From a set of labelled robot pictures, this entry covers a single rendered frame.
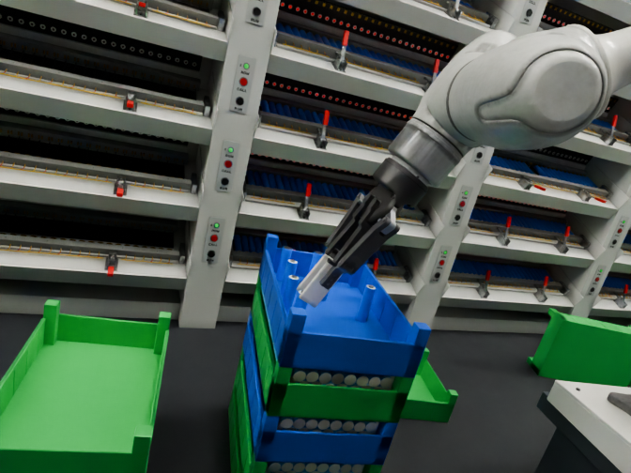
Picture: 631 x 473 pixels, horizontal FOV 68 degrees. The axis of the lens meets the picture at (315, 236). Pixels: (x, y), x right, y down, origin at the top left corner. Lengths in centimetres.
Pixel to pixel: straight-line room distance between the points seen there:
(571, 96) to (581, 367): 132
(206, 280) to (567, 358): 112
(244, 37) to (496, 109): 73
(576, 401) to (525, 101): 70
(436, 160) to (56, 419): 62
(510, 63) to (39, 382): 75
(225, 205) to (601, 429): 89
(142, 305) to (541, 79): 108
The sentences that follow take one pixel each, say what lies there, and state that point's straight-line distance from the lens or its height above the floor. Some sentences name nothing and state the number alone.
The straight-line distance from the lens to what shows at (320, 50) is 124.
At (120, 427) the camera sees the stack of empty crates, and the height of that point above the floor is 16.
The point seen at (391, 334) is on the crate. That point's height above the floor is 33.
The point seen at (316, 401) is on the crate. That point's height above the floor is 27.
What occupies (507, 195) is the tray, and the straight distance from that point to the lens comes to 157.
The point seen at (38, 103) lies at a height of 51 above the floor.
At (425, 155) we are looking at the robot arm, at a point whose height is 62.
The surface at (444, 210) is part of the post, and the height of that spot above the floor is 42.
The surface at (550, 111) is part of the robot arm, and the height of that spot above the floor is 70.
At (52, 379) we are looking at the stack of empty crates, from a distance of 85.
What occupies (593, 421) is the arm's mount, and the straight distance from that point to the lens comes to 103.
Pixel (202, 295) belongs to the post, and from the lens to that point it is 126.
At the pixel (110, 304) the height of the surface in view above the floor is 4.
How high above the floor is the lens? 67
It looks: 17 degrees down
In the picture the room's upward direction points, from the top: 14 degrees clockwise
